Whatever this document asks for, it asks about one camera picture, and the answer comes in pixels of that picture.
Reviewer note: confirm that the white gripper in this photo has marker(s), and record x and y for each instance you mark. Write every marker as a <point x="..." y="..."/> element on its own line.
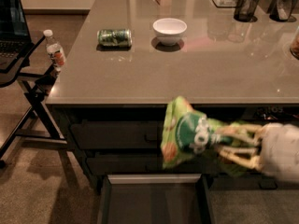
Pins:
<point x="280" y="151"/>

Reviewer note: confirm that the green rice chip bag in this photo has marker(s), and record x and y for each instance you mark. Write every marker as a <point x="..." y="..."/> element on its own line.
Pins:
<point x="188" y="133"/>

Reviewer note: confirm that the bottom right dark drawer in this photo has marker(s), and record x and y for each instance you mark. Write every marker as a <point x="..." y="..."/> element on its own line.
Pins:
<point x="251" y="182"/>

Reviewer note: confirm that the dark drawer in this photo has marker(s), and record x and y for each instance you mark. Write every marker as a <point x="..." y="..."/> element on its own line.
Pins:
<point x="249" y="117"/>
<point x="118" y="134"/>
<point x="147" y="163"/>
<point x="251" y="182"/>

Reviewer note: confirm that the top right dark drawer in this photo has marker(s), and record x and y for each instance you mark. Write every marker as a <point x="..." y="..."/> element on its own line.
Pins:
<point x="249" y="117"/>

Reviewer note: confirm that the snack bags in top drawer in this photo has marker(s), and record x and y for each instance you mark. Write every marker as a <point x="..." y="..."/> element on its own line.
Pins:
<point x="277" y="112"/>

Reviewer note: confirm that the open bottom left drawer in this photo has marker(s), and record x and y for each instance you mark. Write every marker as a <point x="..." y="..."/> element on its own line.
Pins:
<point x="155" y="199"/>

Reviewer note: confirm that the middle left dark drawer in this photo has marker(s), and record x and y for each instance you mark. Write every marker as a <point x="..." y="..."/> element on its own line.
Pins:
<point x="147" y="163"/>

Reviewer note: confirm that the grey kitchen counter cabinet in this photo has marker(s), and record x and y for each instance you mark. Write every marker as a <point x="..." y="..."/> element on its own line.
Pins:
<point x="220" y="65"/>

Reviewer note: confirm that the top left dark drawer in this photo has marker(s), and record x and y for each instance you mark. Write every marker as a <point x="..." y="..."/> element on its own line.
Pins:
<point x="118" y="134"/>

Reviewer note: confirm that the snack jar at right edge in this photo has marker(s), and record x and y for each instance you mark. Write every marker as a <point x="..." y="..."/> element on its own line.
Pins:
<point x="294" y="47"/>

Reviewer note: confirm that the black mesh cup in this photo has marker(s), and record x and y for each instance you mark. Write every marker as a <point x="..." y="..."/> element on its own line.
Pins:
<point x="245" y="9"/>

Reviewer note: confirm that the white bowl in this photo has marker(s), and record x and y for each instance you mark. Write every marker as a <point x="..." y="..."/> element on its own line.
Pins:
<point x="169" y="30"/>

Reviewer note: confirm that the green soda can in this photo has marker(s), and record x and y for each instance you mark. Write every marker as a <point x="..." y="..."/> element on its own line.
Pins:
<point x="120" y="38"/>

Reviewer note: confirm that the clear plastic water bottle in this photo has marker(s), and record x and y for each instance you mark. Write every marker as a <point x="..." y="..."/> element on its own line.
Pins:
<point x="54" y="50"/>

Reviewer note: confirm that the black laptop stand table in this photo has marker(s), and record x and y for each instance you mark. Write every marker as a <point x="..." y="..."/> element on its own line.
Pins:
<point x="36" y="123"/>

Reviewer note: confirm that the black laptop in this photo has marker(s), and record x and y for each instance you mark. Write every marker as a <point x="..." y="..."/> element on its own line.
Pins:
<point x="15" y="39"/>

